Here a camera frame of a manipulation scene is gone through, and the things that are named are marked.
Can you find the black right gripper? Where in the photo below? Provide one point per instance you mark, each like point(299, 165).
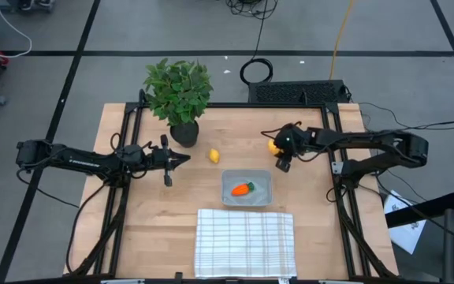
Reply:
point(302, 142)

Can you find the black floor beam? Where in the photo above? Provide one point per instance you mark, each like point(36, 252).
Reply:
point(424, 209)

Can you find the yellow toy lemon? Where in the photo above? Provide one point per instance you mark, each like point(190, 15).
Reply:
point(214, 156)

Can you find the black metal table frame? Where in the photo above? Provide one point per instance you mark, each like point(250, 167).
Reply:
point(250, 105)

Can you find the white printed paper sheet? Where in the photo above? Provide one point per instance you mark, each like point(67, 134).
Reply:
point(406, 232)

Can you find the black perforated computer case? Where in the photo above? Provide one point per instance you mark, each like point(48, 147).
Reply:
point(290, 92)

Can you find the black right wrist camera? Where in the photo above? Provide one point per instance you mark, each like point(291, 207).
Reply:
point(290, 142)

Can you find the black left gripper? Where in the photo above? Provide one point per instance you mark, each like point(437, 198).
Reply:
point(158, 158)

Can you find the green plant in black pot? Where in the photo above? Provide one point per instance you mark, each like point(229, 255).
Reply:
point(179, 94)

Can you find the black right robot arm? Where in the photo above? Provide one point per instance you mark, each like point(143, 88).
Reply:
point(369, 138)

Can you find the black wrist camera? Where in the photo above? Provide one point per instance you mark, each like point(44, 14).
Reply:
point(290, 142)
point(132, 154)

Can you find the orange toy carrot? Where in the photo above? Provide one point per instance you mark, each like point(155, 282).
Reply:
point(240, 189)

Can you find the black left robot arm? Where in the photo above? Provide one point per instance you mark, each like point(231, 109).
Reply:
point(81, 161)

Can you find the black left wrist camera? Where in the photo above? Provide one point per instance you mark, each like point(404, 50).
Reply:
point(132, 154)

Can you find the yellow toy banana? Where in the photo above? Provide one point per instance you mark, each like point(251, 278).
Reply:
point(271, 146)

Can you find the grey plastic tupperware container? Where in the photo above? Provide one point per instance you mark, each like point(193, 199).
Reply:
point(258, 179)

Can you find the white checked dish towel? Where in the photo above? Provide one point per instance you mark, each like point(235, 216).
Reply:
point(244, 244)

